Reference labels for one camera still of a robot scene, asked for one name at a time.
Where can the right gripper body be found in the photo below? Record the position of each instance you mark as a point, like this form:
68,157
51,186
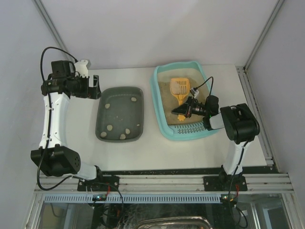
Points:
188,109

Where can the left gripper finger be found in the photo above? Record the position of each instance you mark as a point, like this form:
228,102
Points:
94,92
95,81

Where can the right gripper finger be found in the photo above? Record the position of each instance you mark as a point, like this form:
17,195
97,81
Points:
191,100
183,109

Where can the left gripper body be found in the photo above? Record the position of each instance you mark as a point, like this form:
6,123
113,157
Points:
90,87

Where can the orange litter scoop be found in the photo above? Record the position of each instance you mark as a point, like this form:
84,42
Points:
179,88

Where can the teal litter box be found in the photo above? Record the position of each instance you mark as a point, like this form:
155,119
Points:
181,131

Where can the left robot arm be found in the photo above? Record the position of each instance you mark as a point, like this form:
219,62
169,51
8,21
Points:
53,157

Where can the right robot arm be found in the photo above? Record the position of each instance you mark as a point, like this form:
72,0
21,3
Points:
241,128

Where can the beige cat litter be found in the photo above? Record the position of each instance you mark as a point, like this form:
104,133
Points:
170,102

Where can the dark grey plastic tray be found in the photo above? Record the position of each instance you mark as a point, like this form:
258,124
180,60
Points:
123,113

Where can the metal bowl below table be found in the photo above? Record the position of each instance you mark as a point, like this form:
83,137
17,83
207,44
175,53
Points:
189,220

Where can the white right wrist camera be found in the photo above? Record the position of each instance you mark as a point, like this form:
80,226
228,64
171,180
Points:
194,92

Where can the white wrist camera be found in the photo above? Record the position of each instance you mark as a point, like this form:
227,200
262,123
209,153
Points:
82,68
194,92

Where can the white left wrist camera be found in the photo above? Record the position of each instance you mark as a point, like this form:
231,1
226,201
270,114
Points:
82,68

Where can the aluminium mounting rail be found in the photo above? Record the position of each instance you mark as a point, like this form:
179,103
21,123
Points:
252,183

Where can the blue slotted cable duct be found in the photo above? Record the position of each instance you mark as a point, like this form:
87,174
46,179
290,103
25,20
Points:
134,198

